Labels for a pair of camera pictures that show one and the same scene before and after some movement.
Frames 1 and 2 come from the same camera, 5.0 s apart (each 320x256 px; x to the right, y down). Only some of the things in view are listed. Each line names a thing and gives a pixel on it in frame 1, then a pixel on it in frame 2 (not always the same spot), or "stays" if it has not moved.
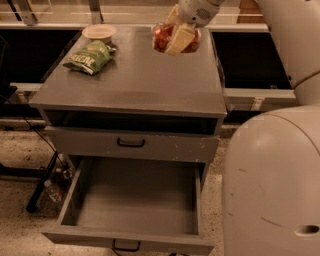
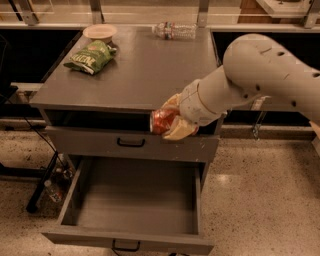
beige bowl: x=99 y=32 stays
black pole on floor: x=33 y=201 stays
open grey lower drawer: x=132 y=204 stays
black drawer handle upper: x=130 y=145 stays
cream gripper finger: x=174 y=13 -> x=173 y=102
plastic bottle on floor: x=55 y=194 stays
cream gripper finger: x=182 y=37 -> x=180 y=128
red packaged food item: x=161 y=37 -> x=161 y=120
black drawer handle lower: x=125 y=249 stays
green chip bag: x=92 y=57 stays
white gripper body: x=196 y=12 -> x=192 y=101
